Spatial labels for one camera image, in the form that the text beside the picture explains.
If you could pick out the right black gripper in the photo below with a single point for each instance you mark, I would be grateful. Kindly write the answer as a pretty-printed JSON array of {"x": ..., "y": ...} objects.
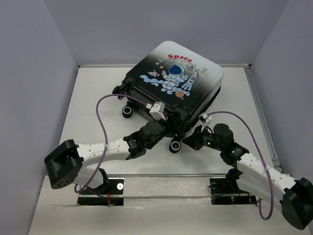
[{"x": 194, "y": 140}]

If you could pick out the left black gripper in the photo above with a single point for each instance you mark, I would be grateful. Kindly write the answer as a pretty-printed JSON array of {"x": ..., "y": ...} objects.
[{"x": 170, "y": 125}]

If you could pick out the black suitcase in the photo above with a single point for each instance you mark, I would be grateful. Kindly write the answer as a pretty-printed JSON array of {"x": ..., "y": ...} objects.
[{"x": 186, "y": 82}]

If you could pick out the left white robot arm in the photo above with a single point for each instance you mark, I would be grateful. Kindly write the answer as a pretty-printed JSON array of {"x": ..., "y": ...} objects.
[{"x": 69, "y": 162}]

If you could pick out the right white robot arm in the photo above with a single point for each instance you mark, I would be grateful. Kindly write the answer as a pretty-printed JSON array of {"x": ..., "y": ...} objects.
[{"x": 292, "y": 197}]

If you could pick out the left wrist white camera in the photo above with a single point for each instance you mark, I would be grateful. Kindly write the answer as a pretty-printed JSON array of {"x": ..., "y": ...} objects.
[{"x": 157, "y": 110}]

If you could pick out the wrist white camera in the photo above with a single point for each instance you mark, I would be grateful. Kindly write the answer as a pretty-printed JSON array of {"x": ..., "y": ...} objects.
[
  {"x": 205, "y": 118},
  {"x": 157, "y": 110}
]

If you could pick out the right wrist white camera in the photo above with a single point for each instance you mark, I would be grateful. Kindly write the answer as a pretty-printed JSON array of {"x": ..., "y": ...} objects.
[{"x": 205, "y": 118}]

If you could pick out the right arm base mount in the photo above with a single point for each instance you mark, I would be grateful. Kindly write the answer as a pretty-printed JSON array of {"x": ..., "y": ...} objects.
[{"x": 225, "y": 191}]

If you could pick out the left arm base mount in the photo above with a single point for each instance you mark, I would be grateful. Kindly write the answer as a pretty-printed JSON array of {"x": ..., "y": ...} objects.
[{"x": 103, "y": 191}]

